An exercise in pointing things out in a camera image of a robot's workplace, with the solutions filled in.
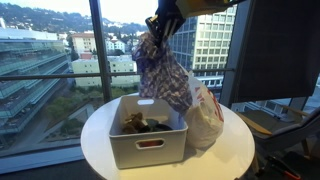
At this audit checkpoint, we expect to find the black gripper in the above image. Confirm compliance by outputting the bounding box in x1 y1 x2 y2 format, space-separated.
145 0 186 47

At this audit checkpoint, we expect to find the purple checkered cloth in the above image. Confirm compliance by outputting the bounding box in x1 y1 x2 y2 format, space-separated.
132 32 192 114

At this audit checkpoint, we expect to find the white red plastic bag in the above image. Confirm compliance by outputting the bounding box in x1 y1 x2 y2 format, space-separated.
184 75 224 148

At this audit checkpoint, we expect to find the brown plush toy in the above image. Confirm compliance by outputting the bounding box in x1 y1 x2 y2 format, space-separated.
122 112 150 134

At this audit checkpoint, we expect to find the teal green cloth item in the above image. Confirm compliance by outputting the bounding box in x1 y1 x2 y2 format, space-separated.
146 119 172 132

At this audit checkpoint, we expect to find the white plastic storage bin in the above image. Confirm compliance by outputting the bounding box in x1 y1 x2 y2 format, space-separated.
109 95 188 169

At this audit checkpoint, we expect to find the round white table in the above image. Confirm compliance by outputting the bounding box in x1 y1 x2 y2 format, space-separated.
81 97 255 180

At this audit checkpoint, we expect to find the grey wooden armchair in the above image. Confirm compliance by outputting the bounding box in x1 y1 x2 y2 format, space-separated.
237 106 320 157

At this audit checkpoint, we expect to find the orange black tool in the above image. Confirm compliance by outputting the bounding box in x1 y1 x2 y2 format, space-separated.
266 156 301 180

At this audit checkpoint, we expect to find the dark window frame post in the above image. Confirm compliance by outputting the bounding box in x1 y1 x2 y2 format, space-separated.
89 0 112 103

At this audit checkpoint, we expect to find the horizontal window rail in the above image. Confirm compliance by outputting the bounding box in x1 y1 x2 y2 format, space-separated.
0 68 235 81

